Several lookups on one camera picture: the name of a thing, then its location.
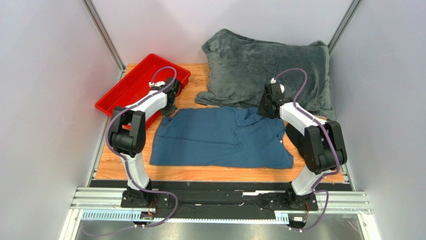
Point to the aluminium frame post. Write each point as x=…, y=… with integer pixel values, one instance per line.
x=97, y=20
x=344, y=24

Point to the left aluminium frame post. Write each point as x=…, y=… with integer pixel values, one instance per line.
x=97, y=20

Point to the blue t shirt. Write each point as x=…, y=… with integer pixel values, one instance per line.
x=221, y=136

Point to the grey plush pillow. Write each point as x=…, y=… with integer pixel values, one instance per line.
x=240, y=67

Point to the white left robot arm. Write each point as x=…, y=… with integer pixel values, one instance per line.
x=127, y=137

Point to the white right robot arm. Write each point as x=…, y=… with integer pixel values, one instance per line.
x=319, y=142

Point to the black baseball cap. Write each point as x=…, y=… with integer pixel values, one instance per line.
x=301, y=139

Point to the red plastic tray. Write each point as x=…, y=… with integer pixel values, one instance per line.
x=135, y=84

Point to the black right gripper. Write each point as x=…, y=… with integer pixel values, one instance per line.
x=265, y=109

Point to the right aluminium frame post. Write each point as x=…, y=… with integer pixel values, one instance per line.
x=344, y=24

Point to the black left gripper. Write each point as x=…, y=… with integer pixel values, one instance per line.
x=169, y=111

